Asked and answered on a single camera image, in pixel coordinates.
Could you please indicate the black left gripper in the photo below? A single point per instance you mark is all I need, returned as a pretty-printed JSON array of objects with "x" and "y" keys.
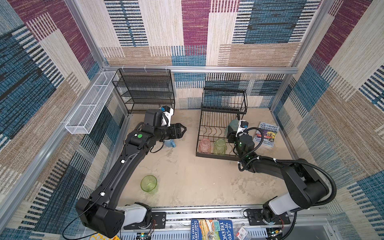
[{"x": 176, "y": 130}]

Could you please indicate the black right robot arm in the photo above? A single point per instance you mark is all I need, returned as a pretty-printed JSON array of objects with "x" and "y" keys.
[{"x": 307, "y": 184}]

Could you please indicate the small clear packet with label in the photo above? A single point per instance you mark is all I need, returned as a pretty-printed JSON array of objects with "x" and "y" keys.
[{"x": 242, "y": 234}]

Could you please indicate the white wire wall basket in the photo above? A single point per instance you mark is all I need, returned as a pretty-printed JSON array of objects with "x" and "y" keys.
[{"x": 89, "y": 110}]

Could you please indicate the blue white ceramic mug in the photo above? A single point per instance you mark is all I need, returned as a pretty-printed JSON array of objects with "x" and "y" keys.
[{"x": 169, "y": 143}]

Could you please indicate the treehouse book at front edge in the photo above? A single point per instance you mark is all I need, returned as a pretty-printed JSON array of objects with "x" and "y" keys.
[{"x": 206, "y": 229}]

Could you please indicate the black wire dish rack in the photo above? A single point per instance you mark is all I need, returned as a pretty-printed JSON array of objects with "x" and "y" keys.
[{"x": 218, "y": 108}]

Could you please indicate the black mesh shelf unit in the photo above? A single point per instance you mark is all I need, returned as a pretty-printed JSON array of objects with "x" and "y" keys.
[{"x": 143, "y": 89}]

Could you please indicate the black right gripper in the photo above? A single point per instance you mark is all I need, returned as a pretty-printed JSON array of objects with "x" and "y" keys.
[{"x": 231, "y": 132}]

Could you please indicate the teal translucent plastic cup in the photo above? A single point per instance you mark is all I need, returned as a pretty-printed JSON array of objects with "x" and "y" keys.
[{"x": 232, "y": 127}]

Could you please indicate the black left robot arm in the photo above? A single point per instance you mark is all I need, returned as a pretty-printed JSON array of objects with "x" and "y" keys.
[{"x": 100, "y": 211}]

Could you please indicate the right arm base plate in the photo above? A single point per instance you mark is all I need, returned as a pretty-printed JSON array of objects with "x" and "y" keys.
[{"x": 261, "y": 217}]

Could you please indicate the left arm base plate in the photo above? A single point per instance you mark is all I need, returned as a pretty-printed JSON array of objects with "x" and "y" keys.
[{"x": 158, "y": 220}]

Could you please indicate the pink translucent plastic cup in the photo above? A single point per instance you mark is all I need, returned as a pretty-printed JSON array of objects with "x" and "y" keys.
[{"x": 204, "y": 146}]

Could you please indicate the yellow perforated tray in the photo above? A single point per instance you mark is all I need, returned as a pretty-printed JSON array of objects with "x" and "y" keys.
[{"x": 102, "y": 237}]

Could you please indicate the treehouse paperback book on table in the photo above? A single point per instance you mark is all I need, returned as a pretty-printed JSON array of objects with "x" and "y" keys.
[{"x": 269, "y": 132}]

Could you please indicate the green plastic cup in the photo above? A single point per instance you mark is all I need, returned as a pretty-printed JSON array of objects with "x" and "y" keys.
[
  {"x": 220, "y": 147},
  {"x": 149, "y": 183}
]

